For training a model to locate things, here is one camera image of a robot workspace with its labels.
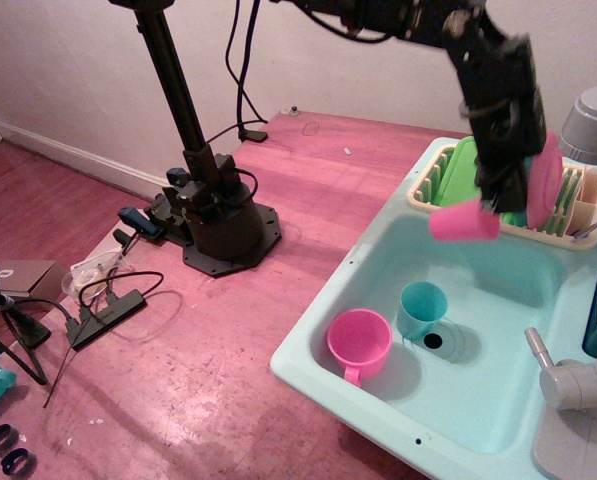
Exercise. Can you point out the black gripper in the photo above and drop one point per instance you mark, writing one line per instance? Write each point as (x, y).
(504, 106)

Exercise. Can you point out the small pink tumbler cup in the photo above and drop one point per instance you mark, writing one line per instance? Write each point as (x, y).
(465, 221)

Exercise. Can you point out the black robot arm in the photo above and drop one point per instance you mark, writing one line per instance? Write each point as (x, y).
(209, 211)

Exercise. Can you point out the teal cup in sink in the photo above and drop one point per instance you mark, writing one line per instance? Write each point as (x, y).
(422, 304)

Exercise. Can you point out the green cutting board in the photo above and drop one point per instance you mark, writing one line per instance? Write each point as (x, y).
(457, 181)

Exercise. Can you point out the pink plate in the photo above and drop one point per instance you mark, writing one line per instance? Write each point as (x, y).
(544, 183)

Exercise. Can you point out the cream dish rack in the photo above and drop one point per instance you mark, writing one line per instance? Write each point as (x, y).
(576, 206)

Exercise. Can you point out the grey cylinder container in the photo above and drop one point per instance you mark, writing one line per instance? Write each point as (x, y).
(578, 136)

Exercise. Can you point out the grey spoon in rack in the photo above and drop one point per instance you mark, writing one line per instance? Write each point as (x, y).
(584, 233)

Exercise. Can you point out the rubber band on table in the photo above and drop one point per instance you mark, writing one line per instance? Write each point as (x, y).
(310, 129)

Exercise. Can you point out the grey toy faucet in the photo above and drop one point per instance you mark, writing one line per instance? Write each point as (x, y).
(567, 385)

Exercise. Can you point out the blue clamp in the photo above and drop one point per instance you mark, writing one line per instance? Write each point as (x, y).
(131, 217)

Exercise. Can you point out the black usb hub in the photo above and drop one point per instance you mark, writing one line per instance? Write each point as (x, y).
(91, 326)

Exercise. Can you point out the clear plastic bag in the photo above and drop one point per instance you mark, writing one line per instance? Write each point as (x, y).
(94, 268)

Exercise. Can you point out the grey cardboard box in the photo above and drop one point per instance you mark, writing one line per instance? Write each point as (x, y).
(24, 279)

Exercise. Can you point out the black power adapter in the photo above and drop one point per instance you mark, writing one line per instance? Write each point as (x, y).
(32, 332)

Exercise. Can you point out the pink mug with handle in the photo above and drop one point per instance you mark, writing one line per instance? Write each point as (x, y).
(360, 340)

